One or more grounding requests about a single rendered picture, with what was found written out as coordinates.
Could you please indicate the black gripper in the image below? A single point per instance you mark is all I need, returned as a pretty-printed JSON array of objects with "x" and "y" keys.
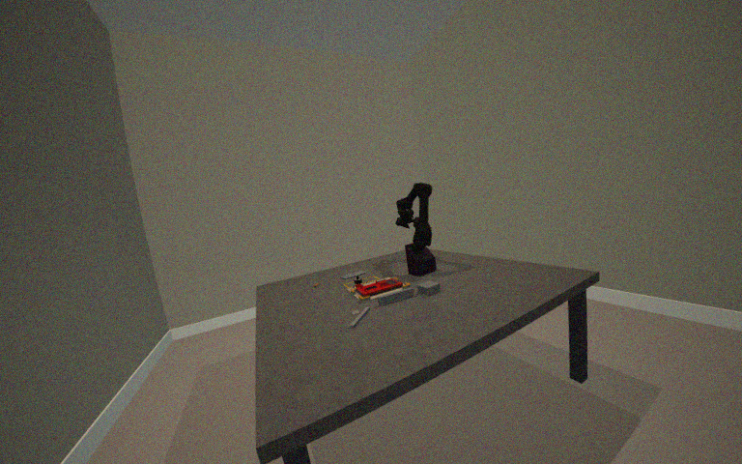
[{"x": 404, "y": 221}]

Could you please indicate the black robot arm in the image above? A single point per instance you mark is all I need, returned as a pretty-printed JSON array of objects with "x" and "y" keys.
[{"x": 423, "y": 232}]

